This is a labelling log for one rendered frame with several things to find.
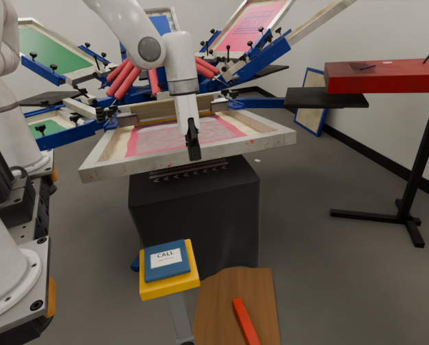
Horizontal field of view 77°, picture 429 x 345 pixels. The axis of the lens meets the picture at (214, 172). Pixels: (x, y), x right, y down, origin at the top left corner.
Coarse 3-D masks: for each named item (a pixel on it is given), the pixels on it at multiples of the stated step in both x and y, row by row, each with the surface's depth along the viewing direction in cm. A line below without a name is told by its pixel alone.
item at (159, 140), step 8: (136, 128) 125; (176, 128) 115; (136, 136) 109; (144, 136) 107; (152, 136) 106; (160, 136) 104; (168, 136) 102; (176, 136) 101; (128, 144) 98; (136, 144) 97; (144, 144) 95; (152, 144) 94; (160, 144) 93; (168, 144) 91; (176, 144) 90; (184, 144) 89; (128, 152) 89; (136, 152) 87; (144, 152) 86; (152, 152) 85
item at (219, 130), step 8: (216, 120) 119; (224, 120) 117; (200, 128) 109; (208, 128) 107; (216, 128) 106; (224, 128) 104; (232, 128) 102; (184, 136) 99; (200, 136) 96; (208, 136) 95; (216, 136) 94; (224, 136) 92; (232, 136) 91; (240, 136) 90
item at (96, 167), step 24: (240, 120) 113; (264, 120) 92; (96, 144) 89; (216, 144) 72; (240, 144) 73; (264, 144) 75; (288, 144) 76; (96, 168) 67; (120, 168) 68; (144, 168) 70
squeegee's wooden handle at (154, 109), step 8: (200, 96) 124; (208, 96) 124; (144, 104) 120; (152, 104) 120; (160, 104) 121; (168, 104) 122; (200, 104) 125; (208, 104) 126; (136, 112) 120; (144, 112) 121; (152, 112) 122; (160, 112) 122; (168, 112) 123
